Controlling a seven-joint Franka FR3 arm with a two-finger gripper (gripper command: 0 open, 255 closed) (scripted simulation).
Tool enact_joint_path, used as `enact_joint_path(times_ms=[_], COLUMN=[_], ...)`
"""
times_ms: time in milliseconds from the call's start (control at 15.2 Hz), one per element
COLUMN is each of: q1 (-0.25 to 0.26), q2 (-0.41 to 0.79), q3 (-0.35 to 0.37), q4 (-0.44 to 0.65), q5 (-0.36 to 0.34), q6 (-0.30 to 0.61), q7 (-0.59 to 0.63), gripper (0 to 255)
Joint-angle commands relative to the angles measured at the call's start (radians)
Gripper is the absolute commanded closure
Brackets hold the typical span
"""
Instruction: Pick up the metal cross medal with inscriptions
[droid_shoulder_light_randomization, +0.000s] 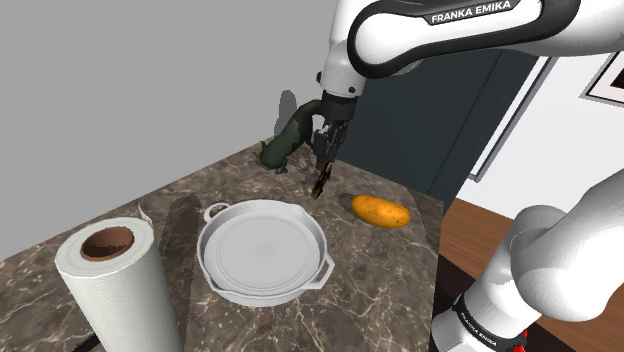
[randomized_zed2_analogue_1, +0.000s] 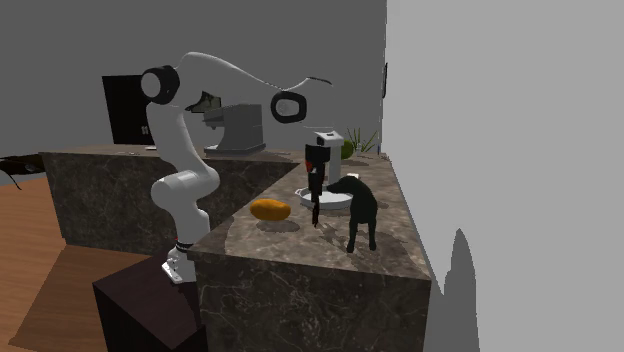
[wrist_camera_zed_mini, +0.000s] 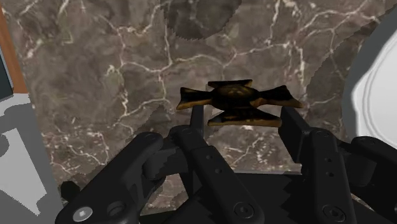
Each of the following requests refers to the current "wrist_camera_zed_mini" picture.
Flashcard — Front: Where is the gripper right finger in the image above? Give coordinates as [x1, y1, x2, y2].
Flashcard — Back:
[278, 106, 397, 224]

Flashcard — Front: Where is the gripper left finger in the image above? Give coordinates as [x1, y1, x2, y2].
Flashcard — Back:
[55, 104, 265, 224]

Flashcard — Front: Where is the dark gold cross-shaped ornament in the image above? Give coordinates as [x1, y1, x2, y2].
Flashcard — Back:
[176, 79, 303, 128]

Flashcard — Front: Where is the white plate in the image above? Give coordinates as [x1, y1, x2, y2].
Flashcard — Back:
[342, 13, 397, 141]

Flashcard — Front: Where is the wooden cabinet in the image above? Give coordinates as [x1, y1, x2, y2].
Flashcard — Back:
[0, 7, 29, 101]

